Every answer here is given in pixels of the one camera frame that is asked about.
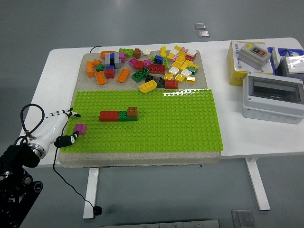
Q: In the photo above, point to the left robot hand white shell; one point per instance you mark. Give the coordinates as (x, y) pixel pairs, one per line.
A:
(52, 127)

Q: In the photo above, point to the magenta square toy brick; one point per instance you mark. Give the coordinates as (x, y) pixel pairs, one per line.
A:
(80, 129)
(132, 61)
(122, 57)
(147, 62)

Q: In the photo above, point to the red long toy brick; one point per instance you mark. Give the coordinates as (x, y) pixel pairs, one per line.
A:
(156, 69)
(108, 116)

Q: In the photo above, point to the blue and red brick stack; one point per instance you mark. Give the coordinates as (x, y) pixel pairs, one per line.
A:
(110, 72)

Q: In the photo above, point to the brown square toy brick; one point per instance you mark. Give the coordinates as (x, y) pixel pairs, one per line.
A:
(132, 112)

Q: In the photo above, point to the red square toy brick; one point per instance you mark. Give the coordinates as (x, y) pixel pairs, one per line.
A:
(138, 64)

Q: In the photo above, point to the green studded baseplate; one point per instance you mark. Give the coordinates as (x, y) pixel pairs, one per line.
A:
(166, 123)

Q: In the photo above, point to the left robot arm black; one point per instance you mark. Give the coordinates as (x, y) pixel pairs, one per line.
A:
(19, 156)

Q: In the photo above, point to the orange long toy brick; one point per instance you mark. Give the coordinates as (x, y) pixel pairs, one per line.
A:
(105, 54)
(123, 75)
(90, 69)
(100, 78)

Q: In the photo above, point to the dark green long toy brick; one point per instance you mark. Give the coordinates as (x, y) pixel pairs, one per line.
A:
(140, 74)
(123, 116)

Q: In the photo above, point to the small dark green toy brick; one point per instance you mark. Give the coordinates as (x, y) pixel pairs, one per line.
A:
(100, 67)
(192, 70)

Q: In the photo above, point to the orange short toy brick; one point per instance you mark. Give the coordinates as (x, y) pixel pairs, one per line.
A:
(96, 62)

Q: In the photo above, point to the yellow curved toy brick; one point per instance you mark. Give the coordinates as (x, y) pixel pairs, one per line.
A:
(147, 86)

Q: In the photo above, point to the lime green long toy brick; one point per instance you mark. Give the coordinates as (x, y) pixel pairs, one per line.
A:
(126, 52)

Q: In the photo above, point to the black square toy brick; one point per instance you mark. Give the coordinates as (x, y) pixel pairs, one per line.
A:
(149, 78)

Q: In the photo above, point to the brown tall toy brick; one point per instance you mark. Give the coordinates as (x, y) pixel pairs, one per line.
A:
(137, 53)

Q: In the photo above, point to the dark grey sloped toy brick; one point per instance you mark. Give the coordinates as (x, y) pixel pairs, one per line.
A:
(160, 82)

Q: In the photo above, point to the white toy brick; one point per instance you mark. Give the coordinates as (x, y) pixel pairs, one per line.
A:
(186, 72)
(173, 70)
(146, 52)
(174, 51)
(191, 52)

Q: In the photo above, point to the blue toy brick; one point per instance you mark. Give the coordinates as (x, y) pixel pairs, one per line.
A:
(158, 59)

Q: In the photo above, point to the yellow tall toy brick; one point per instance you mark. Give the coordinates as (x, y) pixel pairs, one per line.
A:
(163, 51)

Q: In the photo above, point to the small pink toy brick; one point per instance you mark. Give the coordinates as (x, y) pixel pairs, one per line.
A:
(175, 58)
(183, 49)

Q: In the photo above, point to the clear yellow toy brick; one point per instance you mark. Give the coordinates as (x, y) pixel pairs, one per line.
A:
(190, 79)

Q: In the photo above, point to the white table leg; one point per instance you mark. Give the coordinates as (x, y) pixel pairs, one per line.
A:
(91, 192)
(257, 183)

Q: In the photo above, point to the grey blue black brick stack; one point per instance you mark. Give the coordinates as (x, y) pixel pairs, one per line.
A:
(111, 59)

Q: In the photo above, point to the grey-brown foam mat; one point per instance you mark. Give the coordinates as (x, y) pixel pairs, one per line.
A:
(142, 159)

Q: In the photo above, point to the small metal floor plate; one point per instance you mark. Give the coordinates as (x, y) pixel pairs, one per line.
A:
(200, 25)
(203, 34)

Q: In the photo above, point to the yellow cardboard box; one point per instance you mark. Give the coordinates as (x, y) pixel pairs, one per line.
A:
(235, 76)

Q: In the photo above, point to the blue plastic bin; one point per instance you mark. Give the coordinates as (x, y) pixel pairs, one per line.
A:
(283, 50)

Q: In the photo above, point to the grey box white lid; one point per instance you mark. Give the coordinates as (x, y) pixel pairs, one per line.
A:
(294, 66)

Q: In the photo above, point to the grey push-button switch box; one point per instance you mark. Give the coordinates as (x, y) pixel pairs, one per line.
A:
(254, 55)

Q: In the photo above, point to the large grey enclosure box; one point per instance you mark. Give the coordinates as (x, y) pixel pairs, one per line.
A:
(273, 99)

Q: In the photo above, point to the white switch panel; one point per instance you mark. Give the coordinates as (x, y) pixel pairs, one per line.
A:
(275, 57)

